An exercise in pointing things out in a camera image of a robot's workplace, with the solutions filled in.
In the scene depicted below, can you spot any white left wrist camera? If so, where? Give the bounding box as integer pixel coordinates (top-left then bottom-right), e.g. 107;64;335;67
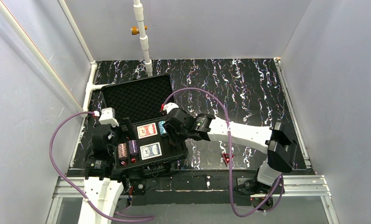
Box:
93;107;119;127

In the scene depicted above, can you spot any orange-purple chip stack in case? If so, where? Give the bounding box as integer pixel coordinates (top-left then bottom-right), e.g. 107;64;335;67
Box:
128;140;138;156

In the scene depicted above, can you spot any blue poker chip stack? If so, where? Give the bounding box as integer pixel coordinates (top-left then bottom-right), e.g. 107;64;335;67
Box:
158;120;168;137

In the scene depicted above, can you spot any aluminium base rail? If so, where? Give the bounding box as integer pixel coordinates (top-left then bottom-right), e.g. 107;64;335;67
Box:
46;175;339;224

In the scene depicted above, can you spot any white-blue chip stack in case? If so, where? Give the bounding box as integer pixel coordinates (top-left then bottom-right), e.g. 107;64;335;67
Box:
117;143;128;160

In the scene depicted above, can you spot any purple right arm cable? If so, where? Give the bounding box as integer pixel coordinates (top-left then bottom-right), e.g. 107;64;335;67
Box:
160;88;285;217

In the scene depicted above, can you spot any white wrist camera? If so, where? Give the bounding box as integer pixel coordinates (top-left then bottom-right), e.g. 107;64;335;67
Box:
93;107;119;127
161;103;179;114

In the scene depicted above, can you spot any red playing card deck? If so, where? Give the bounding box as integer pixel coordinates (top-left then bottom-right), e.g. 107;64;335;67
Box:
136;123;158;139

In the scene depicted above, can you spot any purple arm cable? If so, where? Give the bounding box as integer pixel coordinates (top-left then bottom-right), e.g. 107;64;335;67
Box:
160;88;285;217
49;111;155;223

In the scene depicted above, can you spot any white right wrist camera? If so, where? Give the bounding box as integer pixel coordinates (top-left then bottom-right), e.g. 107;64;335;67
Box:
161;103;179;114

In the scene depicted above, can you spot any red triangle dealer button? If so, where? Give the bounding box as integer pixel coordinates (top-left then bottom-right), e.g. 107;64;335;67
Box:
221;153;234;167

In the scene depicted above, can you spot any white pvc pole with orange knob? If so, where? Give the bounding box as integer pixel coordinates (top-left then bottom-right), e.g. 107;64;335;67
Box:
133;0;153;77

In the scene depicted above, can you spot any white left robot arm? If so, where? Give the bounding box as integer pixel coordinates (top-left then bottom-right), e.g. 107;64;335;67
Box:
78;116;124;224

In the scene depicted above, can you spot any white pvc frame pipe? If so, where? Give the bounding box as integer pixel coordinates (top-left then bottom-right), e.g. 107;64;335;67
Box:
0;0;104;117

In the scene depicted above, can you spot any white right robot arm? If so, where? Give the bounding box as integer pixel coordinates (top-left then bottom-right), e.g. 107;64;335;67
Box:
164;108;298;186

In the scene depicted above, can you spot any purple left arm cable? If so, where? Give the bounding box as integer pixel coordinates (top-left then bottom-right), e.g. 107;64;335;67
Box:
49;111;155;223

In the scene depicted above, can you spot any black foam-lined poker case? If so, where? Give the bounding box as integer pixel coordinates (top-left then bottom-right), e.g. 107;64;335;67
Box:
101;75;188;177

